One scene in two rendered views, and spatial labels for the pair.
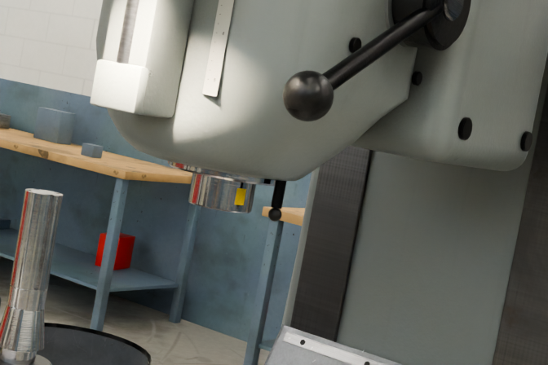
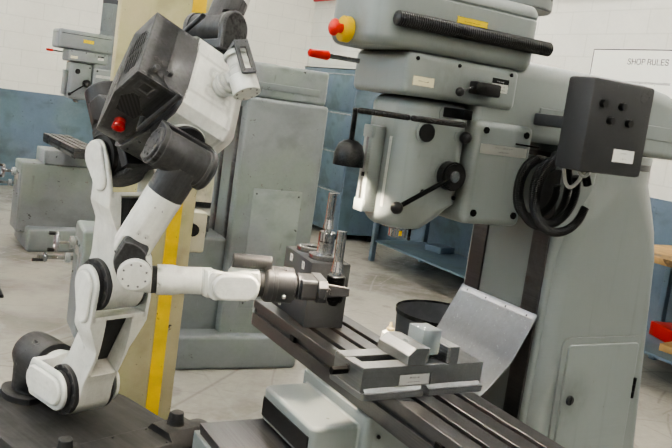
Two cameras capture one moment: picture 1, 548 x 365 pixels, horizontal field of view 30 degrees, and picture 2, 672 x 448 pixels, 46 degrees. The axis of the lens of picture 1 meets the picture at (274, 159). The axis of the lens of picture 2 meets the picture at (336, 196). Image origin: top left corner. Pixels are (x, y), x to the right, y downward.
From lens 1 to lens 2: 1.32 m
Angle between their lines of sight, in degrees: 26
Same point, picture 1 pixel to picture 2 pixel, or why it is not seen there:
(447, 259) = (511, 258)
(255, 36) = (391, 190)
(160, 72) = (368, 200)
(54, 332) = (442, 306)
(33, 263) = (338, 249)
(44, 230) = (341, 241)
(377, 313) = (490, 278)
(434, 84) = (461, 199)
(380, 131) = (449, 213)
